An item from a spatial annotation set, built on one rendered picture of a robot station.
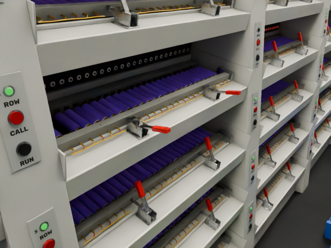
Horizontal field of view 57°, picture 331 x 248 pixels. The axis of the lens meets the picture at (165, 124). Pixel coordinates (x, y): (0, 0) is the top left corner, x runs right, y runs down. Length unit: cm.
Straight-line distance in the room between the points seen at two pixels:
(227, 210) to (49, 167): 70
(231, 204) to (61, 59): 78
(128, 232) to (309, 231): 108
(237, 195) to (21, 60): 84
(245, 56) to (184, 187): 40
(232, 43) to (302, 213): 103
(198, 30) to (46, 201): 45
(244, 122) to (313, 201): 92
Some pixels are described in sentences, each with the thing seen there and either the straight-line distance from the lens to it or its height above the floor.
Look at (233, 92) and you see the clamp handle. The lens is 75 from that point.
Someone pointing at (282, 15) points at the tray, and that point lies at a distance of 112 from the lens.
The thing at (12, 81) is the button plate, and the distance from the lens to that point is 42.
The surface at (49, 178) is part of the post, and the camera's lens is 47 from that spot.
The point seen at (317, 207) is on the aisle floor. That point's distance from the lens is 175.
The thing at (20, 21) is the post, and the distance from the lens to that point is 42.
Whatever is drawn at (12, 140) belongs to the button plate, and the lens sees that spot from 43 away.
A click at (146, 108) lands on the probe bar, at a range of 64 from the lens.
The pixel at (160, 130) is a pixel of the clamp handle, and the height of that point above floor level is 79.
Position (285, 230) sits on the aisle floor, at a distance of 157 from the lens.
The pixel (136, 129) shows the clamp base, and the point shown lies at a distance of 58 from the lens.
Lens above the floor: 99
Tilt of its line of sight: 21 degrees down
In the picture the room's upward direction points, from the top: 4 degrees counter-clockwise
